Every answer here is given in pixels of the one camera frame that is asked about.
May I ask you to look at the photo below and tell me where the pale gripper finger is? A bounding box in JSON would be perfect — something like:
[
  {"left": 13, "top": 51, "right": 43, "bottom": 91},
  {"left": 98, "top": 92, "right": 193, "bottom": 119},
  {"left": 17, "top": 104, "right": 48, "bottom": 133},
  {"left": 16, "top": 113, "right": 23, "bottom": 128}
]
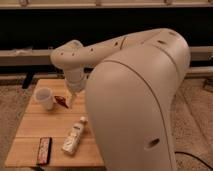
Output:
[{"left": 67, "top": 92, "right": 77, "bottom": 108}]

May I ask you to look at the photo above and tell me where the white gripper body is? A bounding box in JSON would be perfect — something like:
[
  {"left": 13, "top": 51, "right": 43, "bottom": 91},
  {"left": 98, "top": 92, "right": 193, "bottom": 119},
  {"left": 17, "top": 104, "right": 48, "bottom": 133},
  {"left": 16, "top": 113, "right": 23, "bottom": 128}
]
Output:
[{"left": 65, "top": 68, "right": 86, "bottom": 93}]

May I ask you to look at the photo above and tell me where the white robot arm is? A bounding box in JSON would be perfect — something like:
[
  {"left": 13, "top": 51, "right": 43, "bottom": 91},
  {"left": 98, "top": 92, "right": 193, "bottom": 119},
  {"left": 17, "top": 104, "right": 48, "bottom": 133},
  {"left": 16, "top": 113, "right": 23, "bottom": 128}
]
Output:
[{"left": 51, "top": 28, "right": 190, "bottom": 171}]

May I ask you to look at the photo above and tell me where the white plastic cup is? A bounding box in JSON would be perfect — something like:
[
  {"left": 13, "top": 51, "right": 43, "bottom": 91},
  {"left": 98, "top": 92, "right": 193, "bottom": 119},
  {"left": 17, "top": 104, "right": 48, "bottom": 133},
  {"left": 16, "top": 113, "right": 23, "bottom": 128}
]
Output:
[{"left": 34, "top": 87, "right": 54, "bottom": 110}]

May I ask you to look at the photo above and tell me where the white plastic bottle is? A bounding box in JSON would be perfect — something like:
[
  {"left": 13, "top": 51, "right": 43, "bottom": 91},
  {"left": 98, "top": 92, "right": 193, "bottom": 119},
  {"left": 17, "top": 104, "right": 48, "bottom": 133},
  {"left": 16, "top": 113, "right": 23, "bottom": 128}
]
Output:
[{"left": 62, "top": 117, "right": 87, "bottom": 155}]

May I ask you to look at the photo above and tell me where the dark rectangular snack bar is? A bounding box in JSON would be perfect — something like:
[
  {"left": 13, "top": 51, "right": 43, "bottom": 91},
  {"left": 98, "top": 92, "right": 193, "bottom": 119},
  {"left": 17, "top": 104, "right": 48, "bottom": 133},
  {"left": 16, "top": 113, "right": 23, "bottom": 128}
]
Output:
[{"left": 37, "top": 137, "right": 52, "bottom": 165}]

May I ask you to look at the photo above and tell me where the black cable on floor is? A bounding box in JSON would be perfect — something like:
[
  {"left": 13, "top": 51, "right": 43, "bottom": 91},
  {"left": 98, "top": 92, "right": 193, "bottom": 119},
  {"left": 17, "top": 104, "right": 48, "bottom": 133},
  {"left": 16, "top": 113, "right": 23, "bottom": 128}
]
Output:
[{"left": 174, "top": 151, "right": 213, "bottom": 169}]

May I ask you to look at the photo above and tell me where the grey bench rail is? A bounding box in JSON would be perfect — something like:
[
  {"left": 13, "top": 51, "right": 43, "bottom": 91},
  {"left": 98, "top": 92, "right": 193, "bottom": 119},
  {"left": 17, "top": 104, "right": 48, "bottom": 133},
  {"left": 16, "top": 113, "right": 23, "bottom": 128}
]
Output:
[{"left": 0, "top": 46, "right": 213, "bottom": 66}]

